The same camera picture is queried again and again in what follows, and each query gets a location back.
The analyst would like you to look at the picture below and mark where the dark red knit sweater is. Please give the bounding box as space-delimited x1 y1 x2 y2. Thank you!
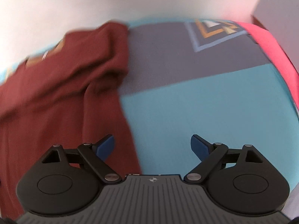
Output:
1 22 141 218

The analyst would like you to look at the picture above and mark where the teal grey patterned bedsheet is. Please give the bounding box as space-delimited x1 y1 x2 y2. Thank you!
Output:
118 21 298 188

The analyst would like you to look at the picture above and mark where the pink pillow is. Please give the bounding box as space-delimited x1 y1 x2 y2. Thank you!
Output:
237 22 298 114

